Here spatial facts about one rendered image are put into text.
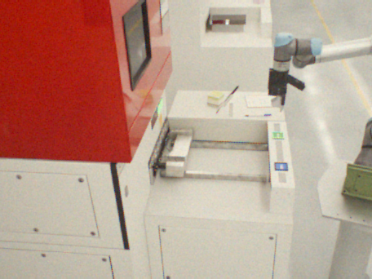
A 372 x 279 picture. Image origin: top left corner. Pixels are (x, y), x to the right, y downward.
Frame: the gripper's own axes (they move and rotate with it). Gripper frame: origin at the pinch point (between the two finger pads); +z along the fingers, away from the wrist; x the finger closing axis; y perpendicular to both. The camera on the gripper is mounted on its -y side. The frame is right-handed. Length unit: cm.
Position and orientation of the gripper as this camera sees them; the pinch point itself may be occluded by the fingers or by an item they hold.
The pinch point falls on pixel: (281, 109)
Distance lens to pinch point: 192.1
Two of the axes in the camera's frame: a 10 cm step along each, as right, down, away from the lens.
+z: 0.4, 8.5, 5.2
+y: -9.9, -0.4, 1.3
